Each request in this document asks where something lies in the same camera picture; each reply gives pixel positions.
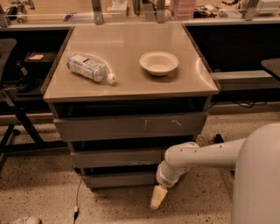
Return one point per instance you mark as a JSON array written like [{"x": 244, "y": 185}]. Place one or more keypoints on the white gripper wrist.
[{"x": 165, "y": 180}]

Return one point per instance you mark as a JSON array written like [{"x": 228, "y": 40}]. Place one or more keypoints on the grey bottom drawer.
[{"x": 119, "y": 179}]

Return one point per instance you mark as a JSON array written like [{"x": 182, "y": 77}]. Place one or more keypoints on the grey drawer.
[
  {"x": 119, "y": 179},
  {"x": 123, "y": 157},
  {"x": 130, "y": 126}
]

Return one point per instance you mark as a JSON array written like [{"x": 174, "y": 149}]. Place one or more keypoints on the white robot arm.
[{"x": 256, "y": 164}]

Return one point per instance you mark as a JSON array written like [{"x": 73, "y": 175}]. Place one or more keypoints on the grey middle drawer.
[{"x": 123, "y": 157}]

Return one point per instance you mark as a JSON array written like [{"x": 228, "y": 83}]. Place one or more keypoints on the grey drawer cabinet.
[{"x": 187, "y": 89}]

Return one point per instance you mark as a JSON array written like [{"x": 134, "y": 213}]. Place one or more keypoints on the grey top drawer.
[{"x": 130, "y": 126}]

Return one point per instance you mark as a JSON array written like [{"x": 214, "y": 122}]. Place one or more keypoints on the black metal floor bar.
[{"x": 218, "y": 139}]

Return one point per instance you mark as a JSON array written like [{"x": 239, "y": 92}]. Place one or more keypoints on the white paper bowl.
[{"x": 158, "y": 63}]

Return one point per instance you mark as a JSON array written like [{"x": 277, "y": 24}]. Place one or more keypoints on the white shoe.
[{"x": 27, "y": 220}]

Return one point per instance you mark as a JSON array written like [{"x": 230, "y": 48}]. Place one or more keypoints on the plastic water bottle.
[{"x": 94, "y": 69}]

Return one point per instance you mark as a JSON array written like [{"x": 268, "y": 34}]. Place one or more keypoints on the dark table top right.
[{"x": 272, "y": 66}]

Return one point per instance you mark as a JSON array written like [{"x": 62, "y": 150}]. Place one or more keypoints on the black box on shelf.
[{"x": 39, "y": 60}]

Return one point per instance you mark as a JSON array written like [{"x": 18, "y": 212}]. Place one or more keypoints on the pink storage box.
[{"x": 182, "y": 9}]

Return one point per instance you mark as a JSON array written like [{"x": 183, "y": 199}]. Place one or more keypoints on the black table frame left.
[{"x": 38, "y": 144}]

